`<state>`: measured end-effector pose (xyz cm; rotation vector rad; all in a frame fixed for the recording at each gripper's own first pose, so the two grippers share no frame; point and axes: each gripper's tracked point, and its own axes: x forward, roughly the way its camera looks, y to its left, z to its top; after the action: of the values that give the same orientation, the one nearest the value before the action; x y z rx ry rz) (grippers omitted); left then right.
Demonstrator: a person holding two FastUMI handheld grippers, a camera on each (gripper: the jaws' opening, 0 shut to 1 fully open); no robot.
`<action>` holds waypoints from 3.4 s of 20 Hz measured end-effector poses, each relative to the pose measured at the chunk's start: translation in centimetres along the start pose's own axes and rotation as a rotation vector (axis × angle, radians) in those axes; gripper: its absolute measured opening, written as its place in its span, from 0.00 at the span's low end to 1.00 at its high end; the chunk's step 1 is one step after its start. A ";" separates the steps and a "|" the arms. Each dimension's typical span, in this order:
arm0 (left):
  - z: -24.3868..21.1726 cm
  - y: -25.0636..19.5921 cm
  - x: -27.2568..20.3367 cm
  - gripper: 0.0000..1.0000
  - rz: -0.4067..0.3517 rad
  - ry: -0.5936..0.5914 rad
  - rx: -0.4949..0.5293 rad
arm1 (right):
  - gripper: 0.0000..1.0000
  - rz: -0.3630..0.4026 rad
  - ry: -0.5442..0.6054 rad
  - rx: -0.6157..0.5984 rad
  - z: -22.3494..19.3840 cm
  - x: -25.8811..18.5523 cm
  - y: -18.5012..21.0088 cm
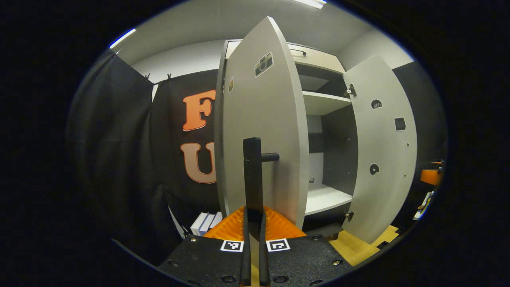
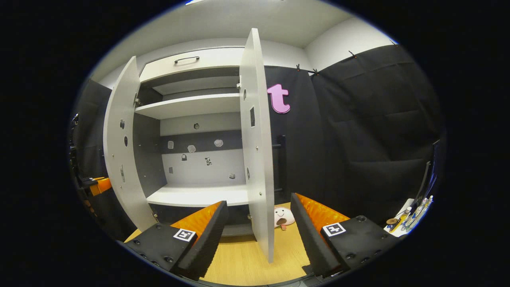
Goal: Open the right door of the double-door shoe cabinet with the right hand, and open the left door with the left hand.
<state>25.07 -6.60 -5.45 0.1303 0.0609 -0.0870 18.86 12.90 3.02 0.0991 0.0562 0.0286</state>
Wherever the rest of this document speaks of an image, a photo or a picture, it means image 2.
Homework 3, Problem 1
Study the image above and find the beige cabinet drawer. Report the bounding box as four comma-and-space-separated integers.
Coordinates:
139, 47, 245, 83

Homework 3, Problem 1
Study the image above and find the pink smiling plush toy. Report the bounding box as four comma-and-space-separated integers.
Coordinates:
274, 206, 296, 231

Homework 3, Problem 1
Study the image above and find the black door handle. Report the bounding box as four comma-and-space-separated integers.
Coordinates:
272, 135, 287, 195

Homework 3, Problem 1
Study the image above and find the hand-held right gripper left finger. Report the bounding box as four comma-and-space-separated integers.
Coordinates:
126, 200, 230, 279

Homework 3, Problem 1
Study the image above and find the beige cabinet door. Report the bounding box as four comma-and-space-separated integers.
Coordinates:
238, 28, 275, 264
103, 56, 158, 232

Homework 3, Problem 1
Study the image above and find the yellow tool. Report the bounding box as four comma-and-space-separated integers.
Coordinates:
390, 212, 410, 232

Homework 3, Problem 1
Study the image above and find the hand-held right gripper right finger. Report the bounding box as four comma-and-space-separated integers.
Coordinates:
290, 193, 399, 277

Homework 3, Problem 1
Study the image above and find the black backdrop cloth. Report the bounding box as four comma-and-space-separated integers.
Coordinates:
70, 44, 446, 240

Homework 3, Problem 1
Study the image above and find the white tray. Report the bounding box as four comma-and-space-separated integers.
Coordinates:
384, 198, 416, 238

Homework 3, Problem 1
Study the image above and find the white cabinet shelf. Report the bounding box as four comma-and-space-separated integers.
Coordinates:
135, 93, 241, 120
146, 183, 249, 208

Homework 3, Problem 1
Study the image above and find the beige double-door shoe cabinet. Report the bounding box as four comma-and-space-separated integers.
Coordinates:
103, 28, 275, 264

